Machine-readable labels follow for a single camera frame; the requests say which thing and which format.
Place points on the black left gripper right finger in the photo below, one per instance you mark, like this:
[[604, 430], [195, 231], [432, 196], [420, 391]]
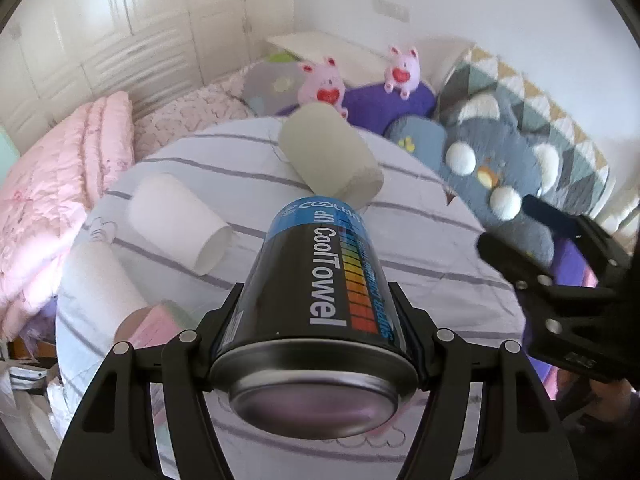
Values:
[[519, 435]]

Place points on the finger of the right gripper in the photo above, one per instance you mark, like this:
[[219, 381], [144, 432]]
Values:
[[518, 269], [550, 214]]

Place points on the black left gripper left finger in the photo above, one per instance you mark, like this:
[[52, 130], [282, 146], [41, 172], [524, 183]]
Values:
[[112, 435]]

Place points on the black blue CoolTowel cup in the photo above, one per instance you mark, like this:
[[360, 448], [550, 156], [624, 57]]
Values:
[[314, 348]]

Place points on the white paper cup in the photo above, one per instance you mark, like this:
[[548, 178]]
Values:
[[173, 219], [97, 295]]

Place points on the grey-beige paper cup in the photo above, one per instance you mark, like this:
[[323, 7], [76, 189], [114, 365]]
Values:
[[330, 156]]

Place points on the person's hand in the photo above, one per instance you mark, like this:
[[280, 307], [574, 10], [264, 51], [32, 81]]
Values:
[[580, 400]]

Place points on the triangle pattern pillow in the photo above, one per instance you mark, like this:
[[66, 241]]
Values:
[[585, 183]]

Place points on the grey blue cat plush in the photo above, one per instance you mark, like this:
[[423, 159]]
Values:
[[483, 160]]

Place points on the pink green labelled bottle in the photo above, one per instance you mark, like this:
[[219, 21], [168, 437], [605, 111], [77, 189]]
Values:
[[154, 325]]

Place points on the striped white table cloth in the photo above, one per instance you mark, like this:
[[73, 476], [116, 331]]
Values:
[[424, 242]]

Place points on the pink pig plush right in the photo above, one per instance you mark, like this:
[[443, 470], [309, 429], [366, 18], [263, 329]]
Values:
[[403, 72]]

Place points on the pink pig plush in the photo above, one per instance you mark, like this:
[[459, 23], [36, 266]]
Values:
[[403, 72], [322, 83]]

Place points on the purple cushion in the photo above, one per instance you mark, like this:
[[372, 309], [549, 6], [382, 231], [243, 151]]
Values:
[[371, 108]]

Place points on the white bedside table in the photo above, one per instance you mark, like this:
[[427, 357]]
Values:
[[358, 66]]

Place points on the pink folded quilt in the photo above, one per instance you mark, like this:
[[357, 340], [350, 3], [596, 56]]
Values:
[[47, 196]]

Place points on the pink pig plush left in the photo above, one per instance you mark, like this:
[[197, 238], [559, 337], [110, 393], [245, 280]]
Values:
[[322, 83]]

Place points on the grey flower pillow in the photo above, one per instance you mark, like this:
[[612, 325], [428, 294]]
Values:
[[270, 87]]

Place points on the pink patterned bed sheet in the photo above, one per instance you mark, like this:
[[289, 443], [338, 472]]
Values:
[[197, 110]]

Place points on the white wardrobe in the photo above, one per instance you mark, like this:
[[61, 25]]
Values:
[[59, 54]]

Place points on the wall socket plate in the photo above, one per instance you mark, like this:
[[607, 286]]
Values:
[[391, 10]]

